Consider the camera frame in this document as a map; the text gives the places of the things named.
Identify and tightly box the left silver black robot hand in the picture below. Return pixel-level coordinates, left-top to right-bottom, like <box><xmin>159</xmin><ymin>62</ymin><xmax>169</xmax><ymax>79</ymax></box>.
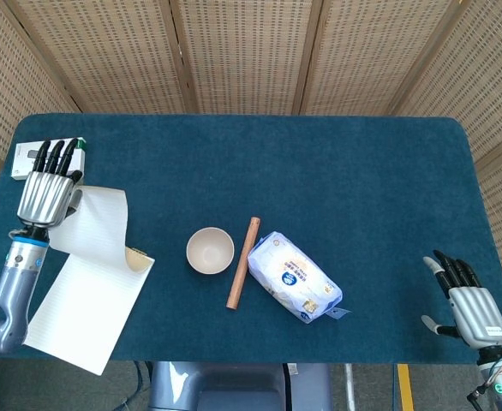
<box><xmin>16</xmin><ymin>137</ymin><xmax>85</xmax><ymax>229</ymax></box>

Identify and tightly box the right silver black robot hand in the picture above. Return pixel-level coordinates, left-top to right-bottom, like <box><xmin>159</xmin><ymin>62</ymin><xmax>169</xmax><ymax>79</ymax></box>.
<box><xmin>421</xmin><ymin>250</ymin><xmax>502</xmax><ymax>350</ymax></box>

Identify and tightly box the cream notepad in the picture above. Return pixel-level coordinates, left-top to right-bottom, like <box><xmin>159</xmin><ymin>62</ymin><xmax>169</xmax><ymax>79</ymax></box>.
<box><xmin>22</xmin><ymin>184</ymin><xmax>156</xmax><ymax>378</ymax></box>

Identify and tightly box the white USB hub box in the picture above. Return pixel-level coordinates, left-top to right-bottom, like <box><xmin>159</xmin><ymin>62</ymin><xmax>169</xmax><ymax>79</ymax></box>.
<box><xmin>10</xmin><ymin>136</ymin><xmax>87</xmax><ymax>182</ymax></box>

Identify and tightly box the yellow floor tape strip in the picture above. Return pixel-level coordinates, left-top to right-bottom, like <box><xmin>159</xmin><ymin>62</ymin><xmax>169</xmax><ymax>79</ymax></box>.
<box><xmin>396</xmin><ymin>363</ymin><xmax>415</xmax><ymax>411</ymax></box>

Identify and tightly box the beige round bowl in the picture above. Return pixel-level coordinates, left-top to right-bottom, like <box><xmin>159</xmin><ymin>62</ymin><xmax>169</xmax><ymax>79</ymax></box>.
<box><xmin>186</xmin><ymin>227</ymin><xmax>236</xmax><ymax>275</ymax></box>

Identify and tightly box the white blue flour bag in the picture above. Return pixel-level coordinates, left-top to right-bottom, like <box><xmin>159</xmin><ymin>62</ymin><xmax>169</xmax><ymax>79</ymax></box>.
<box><xmin>247</xmin><ymin>230</ymin><xmax>351</xmax><ymax>325</ymax></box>

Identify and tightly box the wooden rolling pin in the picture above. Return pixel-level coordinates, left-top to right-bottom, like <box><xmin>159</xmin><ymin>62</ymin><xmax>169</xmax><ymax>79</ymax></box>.
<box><xmin>225</xmin><ymin>217</ymin><xmax>261</xmax><ymax>310</ymax></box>

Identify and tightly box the blue felt table mat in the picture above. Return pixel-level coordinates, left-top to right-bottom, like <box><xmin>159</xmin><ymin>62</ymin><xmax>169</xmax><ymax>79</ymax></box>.
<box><xmin>0</xmin><ymin>113</ymin><xmax>502</xmax><ymax>366</ymax></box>

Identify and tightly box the grey robot torso base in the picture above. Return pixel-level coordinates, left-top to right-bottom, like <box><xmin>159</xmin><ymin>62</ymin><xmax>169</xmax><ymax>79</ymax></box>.
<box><xmin>147</xmin><ymin>361</ymin><xmax>333</xmax><ymax>411</ymax></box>

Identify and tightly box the bamboo folding screen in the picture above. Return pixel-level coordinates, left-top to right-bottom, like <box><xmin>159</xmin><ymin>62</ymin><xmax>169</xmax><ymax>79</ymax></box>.
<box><xmin>0</xmin><ymin>0</ymin><xmax>502</xmax><ymax>303</ymax></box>

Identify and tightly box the right wrist cable bundle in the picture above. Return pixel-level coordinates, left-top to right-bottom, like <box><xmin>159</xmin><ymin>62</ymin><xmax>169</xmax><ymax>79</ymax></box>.
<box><xmin>467</xmin><ymin>353</ymin><xmax>502</xmax><ymax>406</ymax></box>

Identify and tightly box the black floor cable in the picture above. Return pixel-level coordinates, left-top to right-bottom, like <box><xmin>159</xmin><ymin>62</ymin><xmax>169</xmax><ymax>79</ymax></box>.
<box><xmin>120</xmin><ymin>361</ymin><xmax>150</xmax><ymax>411</ymax></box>

